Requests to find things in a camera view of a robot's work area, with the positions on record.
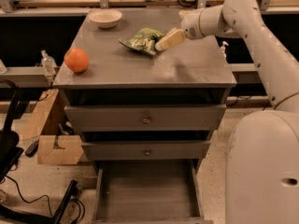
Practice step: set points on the open grey bottom drawer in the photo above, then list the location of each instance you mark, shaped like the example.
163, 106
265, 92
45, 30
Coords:
147, 192

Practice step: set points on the grey top drawer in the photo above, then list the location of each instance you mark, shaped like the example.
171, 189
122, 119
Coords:
132, 118

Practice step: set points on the green jalapeno chip bag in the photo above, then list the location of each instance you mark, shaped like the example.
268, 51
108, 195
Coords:
143, 41

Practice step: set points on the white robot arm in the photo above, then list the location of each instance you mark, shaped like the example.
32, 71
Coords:
262, 161

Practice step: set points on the wooden block with cutout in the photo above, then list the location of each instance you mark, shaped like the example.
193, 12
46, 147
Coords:
59, 150

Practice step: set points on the grey middle drawer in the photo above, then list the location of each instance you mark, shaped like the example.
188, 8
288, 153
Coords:
145, 150

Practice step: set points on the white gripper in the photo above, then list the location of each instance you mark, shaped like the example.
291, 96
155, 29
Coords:
191, 26

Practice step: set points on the orange fruit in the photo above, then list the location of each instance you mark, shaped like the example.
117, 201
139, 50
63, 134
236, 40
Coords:
76, 60

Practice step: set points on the black chair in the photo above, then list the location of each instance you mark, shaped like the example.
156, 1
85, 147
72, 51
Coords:
9, 152

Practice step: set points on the white pump bottle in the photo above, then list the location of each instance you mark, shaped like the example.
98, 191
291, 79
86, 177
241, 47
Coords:
223, 47

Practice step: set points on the grey three-drawer cabinet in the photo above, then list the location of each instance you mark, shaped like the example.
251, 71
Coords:
193, 73

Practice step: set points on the black remote on floor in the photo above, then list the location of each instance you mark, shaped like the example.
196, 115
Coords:
32, 149

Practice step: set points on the white bowl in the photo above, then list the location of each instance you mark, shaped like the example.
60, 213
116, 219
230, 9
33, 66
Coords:
105, 18

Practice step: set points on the clear sanitizer bottle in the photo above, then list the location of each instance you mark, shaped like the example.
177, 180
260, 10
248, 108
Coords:
48, 63

